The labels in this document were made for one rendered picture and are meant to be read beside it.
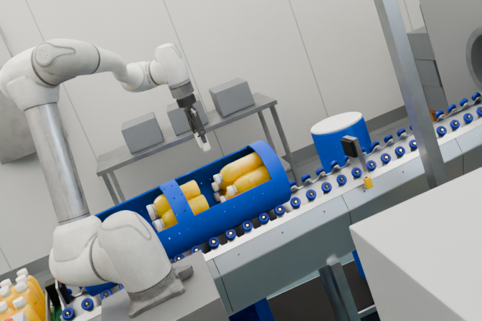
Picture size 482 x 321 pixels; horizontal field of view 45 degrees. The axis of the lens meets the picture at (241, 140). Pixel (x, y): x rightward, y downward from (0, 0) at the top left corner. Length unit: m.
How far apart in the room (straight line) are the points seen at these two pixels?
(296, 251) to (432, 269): 1.72
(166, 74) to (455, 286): 1.70
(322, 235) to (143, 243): 0.97
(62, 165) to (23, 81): 0.28
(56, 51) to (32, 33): 3.87
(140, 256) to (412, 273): 1.11
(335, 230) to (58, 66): 1.33
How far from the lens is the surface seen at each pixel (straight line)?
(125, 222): 1.73
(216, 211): 2.25
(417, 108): 2.31
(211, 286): 1.72
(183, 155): 5.74
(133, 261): 1.73
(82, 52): 1.82
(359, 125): 3.00
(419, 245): 0.80
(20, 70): 1.89
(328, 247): 2.53
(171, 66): 2.23
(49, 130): 1.88
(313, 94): 5.95
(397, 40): 2.25
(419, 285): 0.73
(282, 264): 2.45
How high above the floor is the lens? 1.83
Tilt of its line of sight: 13 degrees down
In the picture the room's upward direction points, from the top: 21 degrees counter-clockwise
